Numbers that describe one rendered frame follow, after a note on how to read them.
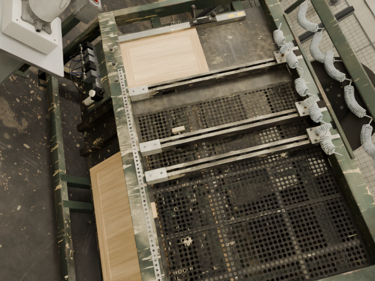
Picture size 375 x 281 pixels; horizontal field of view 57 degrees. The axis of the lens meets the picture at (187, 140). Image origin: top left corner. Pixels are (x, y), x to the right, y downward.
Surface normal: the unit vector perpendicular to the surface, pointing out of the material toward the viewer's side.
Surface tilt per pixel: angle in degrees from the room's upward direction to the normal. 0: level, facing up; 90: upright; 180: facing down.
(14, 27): 90
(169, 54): 56
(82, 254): 0
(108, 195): 90
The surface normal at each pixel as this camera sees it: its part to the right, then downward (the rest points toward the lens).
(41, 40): 0.21, 0.87
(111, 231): -0.58, -0.22
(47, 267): 0.78, -0.42
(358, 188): -0.04, -0.42
